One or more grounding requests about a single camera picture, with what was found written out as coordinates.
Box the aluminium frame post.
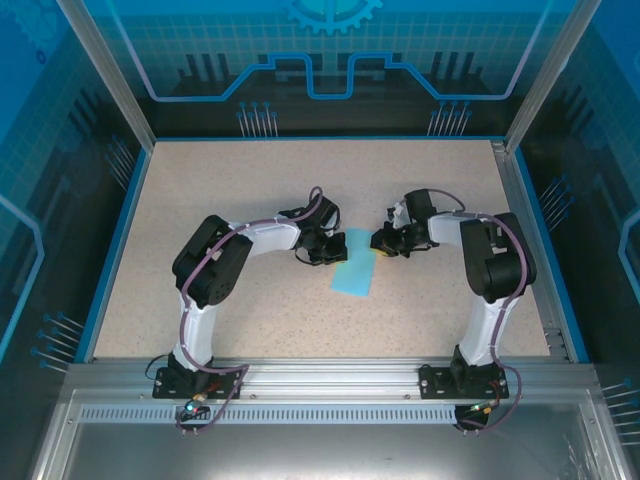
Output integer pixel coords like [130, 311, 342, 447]
[503, 0, 604, 151]
[55, 0, 157, 151]

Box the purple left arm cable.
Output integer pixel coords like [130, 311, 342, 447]
[174, 185, 250, 436]

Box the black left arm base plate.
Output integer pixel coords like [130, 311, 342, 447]
[152, 366, 245, 401]

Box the aluminium side rail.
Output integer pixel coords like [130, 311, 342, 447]
[492, 140, 571, 361]

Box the long aluminium mounting rail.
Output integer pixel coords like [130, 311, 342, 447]
[64, 355, 599, 401]

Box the slotted grey cable duct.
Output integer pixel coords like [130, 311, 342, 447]
[77, 405, 464, 426]

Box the steel sheet tray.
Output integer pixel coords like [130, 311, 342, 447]
[29, 387, 634, 480]

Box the light blue paper sheet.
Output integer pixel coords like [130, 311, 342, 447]
[329, 227, 381, 299]

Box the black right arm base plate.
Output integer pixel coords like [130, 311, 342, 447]
[418, 364, 507, 401]

